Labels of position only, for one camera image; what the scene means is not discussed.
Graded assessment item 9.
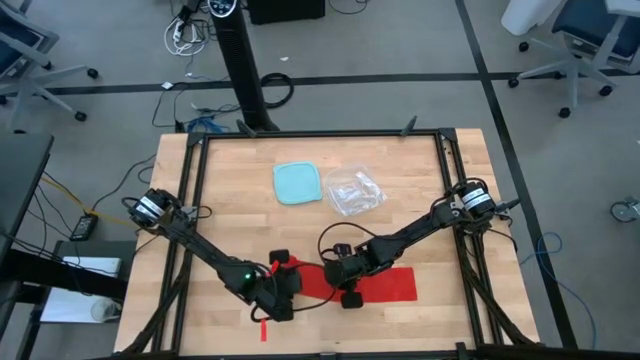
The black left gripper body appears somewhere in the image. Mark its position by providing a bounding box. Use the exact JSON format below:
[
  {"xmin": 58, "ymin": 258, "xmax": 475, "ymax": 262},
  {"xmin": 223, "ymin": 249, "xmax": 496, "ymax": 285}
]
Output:
[{"xmin": 257, "ymin": 248, "xmax": 303, "ymax": 323}]

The black tower fan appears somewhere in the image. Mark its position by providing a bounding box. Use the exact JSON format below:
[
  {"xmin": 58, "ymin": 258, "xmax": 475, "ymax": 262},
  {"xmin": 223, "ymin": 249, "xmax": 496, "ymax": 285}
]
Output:
[{"xmin": 206, "ymin": 0, "xmax": 280, "ymax": 133}]

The white power strip with cord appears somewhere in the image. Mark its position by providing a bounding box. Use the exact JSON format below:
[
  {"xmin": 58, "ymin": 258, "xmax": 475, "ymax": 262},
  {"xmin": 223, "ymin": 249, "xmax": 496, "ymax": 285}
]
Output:
[{"xmin": 163, "ymin": 16, "xmax": 209, "ymax": 58}]

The black box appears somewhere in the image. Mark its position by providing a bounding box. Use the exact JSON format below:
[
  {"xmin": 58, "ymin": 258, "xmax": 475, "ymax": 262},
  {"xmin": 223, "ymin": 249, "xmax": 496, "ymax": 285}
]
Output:
[{"xmin": 246, "ymin": 0, "xmax": 327, "ymax": 26}]

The black left wrist camera cable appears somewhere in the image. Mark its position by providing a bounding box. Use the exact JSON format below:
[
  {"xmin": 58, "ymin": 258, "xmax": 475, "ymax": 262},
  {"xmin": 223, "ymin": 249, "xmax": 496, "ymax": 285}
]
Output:
[{"xmin": 248, "ymin": 259, "xmax": 342, "ymax": 324}]

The clear plastic zip bag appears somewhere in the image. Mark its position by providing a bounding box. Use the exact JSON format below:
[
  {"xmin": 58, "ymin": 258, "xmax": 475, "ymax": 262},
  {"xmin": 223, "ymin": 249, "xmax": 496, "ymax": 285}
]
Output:
[{"xmin": 323, "ymin": 166, "xmax": 389, "ymax": 217}]

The dark grey flat box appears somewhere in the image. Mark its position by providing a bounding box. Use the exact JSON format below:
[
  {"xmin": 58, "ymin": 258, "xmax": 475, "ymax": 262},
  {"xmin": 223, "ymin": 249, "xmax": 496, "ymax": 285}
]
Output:
[{"xmin": 52, "ymin": 239, "xmax": 139, "ymax": 262}]

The yellow cable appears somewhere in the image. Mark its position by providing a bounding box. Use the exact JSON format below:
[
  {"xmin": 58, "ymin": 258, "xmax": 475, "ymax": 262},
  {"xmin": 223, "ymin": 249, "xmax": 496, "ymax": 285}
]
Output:
[{"xmin": 40, "ymin": 175, "xmax": 141, "ymax": 230}]

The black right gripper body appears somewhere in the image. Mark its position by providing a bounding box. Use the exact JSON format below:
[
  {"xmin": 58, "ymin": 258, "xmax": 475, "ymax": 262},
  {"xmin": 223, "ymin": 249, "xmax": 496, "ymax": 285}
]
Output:
[{"xmin": 323, "ymin": 243, "xmax": 365, "ymax": 310}]

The white waste bin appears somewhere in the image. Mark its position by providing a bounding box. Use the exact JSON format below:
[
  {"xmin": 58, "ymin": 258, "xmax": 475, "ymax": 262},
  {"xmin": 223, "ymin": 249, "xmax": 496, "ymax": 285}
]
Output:
[{"xmin": 500, "ymin": 0, "xmax": 567, "ymax": 37}]

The white box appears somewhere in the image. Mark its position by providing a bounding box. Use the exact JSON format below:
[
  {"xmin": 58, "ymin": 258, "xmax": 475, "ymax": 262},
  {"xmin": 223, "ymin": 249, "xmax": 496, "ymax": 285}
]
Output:
[{"xmin": 39, "ymin": 255, "xmax": 124, "ymax": 325}]

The red elastic bandage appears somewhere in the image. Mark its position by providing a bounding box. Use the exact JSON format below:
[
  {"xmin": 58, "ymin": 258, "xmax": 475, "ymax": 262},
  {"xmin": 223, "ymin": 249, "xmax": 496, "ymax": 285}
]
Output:
[{"xmin": 287, "ymin": 255, "xmax": 419, "ymax": 304}]

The black power adapter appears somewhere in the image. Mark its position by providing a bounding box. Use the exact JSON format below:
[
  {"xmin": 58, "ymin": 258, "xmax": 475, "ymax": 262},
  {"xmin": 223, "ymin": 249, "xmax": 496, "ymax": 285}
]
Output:
[{"xmin": 69, "ymin": 213, "xmax": 100, "ymax": 243}]

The light blue container lid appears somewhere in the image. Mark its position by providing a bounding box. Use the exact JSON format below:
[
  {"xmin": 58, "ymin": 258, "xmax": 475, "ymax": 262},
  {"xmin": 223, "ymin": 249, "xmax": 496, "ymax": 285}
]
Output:
[{"xmin": 272, "ymin": 160, "xmax": 324, "ymax": 206}]

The black aluminium table frame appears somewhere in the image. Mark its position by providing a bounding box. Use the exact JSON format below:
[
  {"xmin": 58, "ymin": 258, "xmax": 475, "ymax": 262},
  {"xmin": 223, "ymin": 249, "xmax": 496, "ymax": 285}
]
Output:
[{"xmin": 89, "ymin": 114, "xmax": 640, "ymax": 360}]

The coiled black cable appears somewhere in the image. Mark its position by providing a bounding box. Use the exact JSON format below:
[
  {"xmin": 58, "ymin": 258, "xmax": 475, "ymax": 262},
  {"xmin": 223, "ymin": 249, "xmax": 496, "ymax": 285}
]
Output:
[{"xmin": 259, "ymin": 72, "xmax": 296, "ymax": 111}]

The blue floor cable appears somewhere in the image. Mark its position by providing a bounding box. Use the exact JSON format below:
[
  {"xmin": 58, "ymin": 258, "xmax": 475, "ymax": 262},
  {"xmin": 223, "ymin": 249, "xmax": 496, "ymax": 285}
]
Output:
[{"xmin": 518, "ymin": 230, "xmax": 599, "ymax": 351}]

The clear glass jar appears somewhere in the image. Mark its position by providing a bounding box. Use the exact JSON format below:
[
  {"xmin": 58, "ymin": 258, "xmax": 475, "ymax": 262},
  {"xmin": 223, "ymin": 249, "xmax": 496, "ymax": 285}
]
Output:
[{"xmin": 90, "ymin": 298, "xmax": 123, "ymax": 323}]

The blue seat office chair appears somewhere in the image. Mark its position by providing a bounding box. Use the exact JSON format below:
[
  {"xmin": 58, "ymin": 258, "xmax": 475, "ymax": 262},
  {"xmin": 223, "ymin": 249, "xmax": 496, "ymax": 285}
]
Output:
[{"xmin": 507, "ymin": 0, "xmax": 640, "ymax": 120}]

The grey office chair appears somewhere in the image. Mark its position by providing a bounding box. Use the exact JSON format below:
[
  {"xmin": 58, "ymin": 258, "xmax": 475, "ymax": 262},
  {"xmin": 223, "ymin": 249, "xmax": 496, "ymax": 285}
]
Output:
[{"xmin": 0, "ymin": 0, "xmax": 100, "ymax": 134}]

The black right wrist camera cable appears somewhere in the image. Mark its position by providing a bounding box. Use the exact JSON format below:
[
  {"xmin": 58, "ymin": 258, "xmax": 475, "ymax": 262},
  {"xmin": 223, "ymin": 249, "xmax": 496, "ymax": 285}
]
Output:
[{"xmin": 317, "ymin": 221, "xmax": 382, "ymax": 261}]

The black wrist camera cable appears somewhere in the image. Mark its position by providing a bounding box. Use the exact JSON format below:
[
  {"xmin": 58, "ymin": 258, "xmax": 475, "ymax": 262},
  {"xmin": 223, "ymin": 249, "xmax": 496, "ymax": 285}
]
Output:
[
  {"xmin": 248, "ymin": 259, "xmax": 342, "ymax": 324},
  {"xmin": 317, "ymin": 221, "xmax": 382, "ymax": 261}
]

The grey caster wheel base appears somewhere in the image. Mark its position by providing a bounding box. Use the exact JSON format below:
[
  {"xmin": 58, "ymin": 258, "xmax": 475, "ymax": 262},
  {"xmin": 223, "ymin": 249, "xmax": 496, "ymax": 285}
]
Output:
[{"xmin": 609, "ymin": 195, "xmax": 640, "ymax": 224}]

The blue cable bundle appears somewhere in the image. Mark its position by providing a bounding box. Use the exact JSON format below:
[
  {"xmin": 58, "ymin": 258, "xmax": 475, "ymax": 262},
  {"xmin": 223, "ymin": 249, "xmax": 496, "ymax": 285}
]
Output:
[{"xmin": 185, "ymin": 115, "xmax": 232, "ymax": 134}]

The black desk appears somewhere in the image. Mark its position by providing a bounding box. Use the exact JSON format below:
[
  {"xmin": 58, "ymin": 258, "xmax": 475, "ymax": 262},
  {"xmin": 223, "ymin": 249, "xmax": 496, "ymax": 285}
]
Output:
[{"xmin": 0, "ymin": 130, "xmax": 129, "ymax": 360}]

